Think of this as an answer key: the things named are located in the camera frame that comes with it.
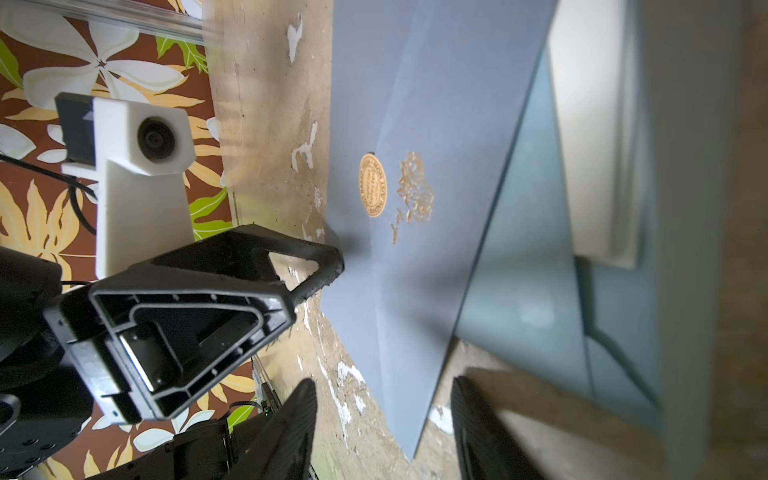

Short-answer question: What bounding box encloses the light blue envelope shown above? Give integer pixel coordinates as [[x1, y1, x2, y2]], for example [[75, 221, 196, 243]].
[[457, 1, 741, 479]]

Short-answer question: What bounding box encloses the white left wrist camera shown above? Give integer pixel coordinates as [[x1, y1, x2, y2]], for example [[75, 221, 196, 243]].
[[55, 92, 196, 279]]

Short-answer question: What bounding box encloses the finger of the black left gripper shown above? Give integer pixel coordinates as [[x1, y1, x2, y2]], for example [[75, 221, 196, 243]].
[[149, 224, 345, 306]]

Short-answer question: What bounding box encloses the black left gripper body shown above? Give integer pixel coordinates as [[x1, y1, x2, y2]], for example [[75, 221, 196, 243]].
[[43, 265, 296, 424]]

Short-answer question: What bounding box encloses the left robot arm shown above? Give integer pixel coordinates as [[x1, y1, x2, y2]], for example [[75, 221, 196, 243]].
[[1, 224, 344, 479]]

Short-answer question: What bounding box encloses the aluminium frame post left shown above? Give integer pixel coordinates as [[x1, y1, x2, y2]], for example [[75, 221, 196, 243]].
[[14, 0, 204, 45]]

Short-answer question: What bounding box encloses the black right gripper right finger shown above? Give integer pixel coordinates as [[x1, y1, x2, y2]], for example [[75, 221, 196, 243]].
[[450, 376, 544, 480]]

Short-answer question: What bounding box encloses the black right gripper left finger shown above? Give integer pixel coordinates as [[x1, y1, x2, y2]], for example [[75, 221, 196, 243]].
[[226, 378, 318, 479]]

